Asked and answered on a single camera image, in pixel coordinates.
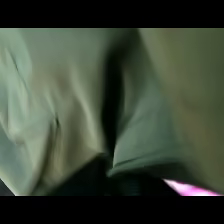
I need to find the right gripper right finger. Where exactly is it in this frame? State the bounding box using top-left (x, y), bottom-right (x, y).
top-left (107, 171), bottom-right (168, 197)

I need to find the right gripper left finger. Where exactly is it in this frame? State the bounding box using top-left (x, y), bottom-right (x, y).
top-left (54, 153), bottom-right (113, 197)

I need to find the pale green garment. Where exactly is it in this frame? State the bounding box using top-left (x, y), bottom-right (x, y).
top-left (0, 27), bottom-right (224, 197)

